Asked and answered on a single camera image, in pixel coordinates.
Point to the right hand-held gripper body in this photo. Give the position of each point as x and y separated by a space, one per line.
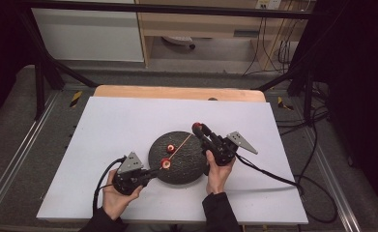
225 150

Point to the thin wooden skewer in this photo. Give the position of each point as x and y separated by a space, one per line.
180 147

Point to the wooden shelf unit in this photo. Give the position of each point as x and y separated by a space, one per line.
206 27

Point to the round black plate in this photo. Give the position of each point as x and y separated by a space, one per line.
183 167

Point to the white power socket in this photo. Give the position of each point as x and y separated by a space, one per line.
268 4

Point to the black metal frame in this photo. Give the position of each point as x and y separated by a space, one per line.
41 80

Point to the aluminium floor rail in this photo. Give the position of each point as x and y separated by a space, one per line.
25 141
331 174

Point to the grey chair base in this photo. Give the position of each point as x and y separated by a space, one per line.
178 40

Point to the person's right hand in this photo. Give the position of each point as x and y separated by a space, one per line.
217 179

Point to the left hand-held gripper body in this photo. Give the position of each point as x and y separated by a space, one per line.
128 180

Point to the wooden table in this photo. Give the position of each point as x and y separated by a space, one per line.
164 92

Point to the yellow black tape strip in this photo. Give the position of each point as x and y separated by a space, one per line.
283 103
76 99

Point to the white cabinet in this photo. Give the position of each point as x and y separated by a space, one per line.
86 35

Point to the person's left hand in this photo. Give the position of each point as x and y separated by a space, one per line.
119 201

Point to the white table board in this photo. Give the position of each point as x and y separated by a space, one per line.
119 129

